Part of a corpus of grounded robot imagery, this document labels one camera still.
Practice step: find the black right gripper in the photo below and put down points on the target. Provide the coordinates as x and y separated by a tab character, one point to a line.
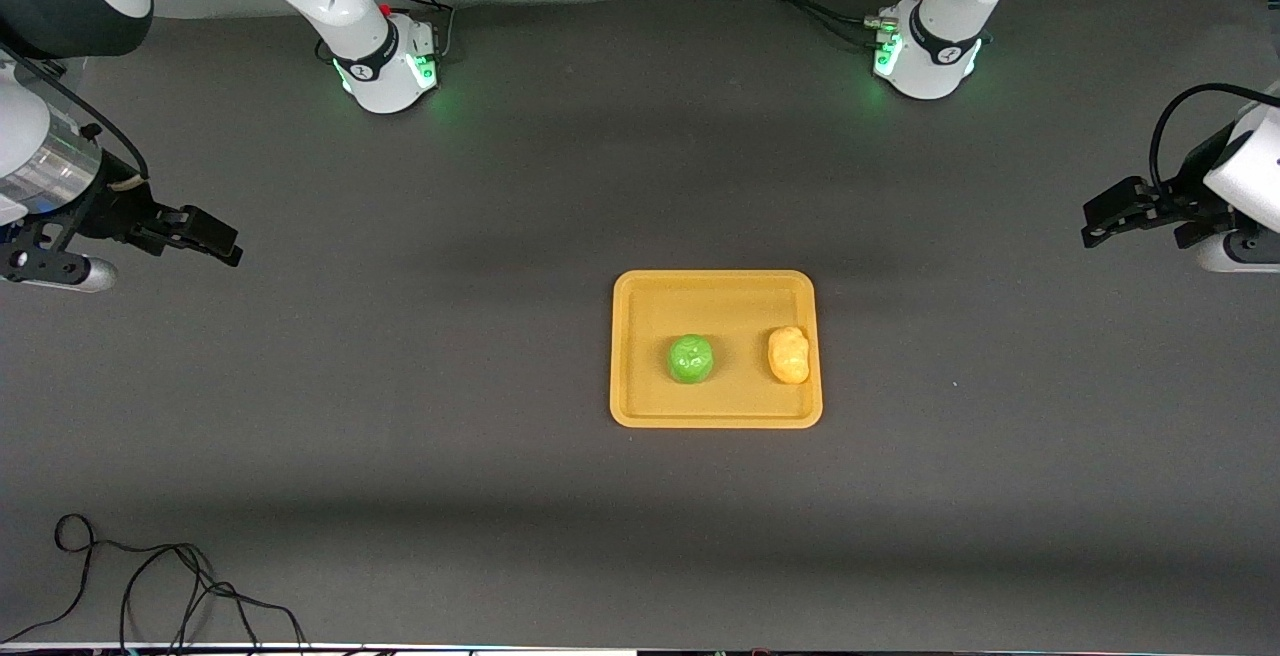
112	211

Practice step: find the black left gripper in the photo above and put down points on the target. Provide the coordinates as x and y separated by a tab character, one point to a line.
1187	194

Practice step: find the yellow potato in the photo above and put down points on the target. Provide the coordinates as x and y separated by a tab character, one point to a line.
788	356

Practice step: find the green apple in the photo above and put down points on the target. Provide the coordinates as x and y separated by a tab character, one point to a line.
691	359

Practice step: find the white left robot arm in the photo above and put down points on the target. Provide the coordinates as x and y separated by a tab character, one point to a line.
940	36

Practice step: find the orange plastic tray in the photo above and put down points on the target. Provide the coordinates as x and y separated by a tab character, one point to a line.
730	301

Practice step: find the dark grey table mat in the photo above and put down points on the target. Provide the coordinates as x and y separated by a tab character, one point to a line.
400	386

